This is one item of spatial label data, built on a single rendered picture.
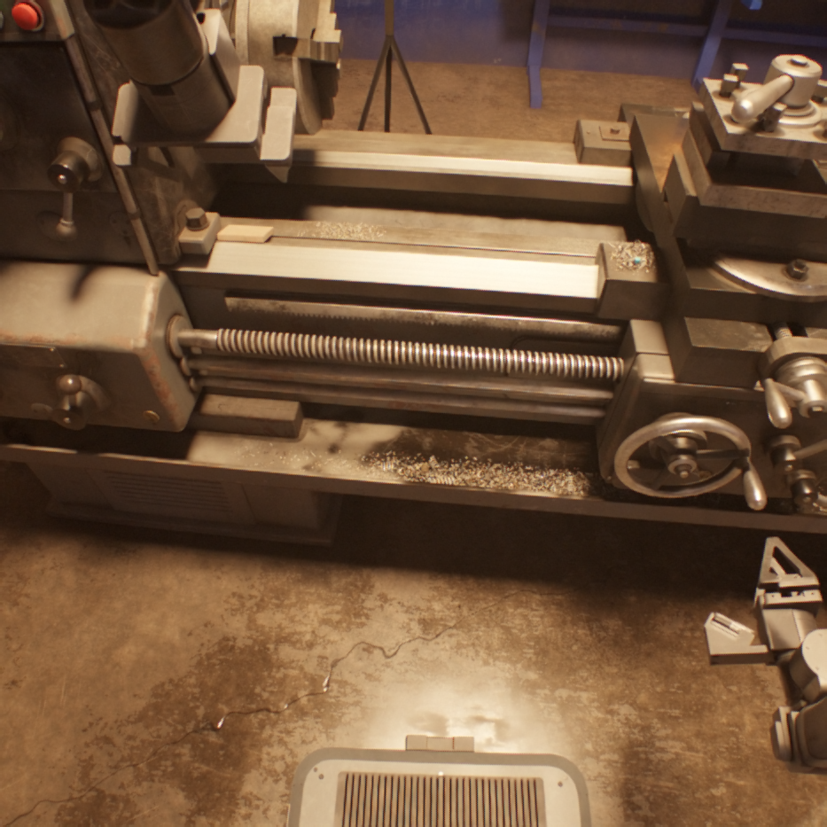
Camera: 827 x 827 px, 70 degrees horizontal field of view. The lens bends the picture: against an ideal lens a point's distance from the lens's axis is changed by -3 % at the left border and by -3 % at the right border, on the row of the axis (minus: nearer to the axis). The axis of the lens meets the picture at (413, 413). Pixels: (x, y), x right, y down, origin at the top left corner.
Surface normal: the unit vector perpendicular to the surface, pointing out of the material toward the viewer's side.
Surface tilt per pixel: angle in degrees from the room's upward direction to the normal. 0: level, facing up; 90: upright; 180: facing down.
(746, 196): 90
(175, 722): 0
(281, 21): 52
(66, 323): 32
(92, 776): 0
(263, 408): 0
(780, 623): 19
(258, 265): 36
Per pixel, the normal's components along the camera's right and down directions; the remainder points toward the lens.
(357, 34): -0.10, 0.77
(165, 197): 0.99, 0.08
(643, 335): 0.00, -0.64
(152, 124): -0.01, -0.17
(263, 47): -0.09, 0.43
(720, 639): -0.32, -0.63
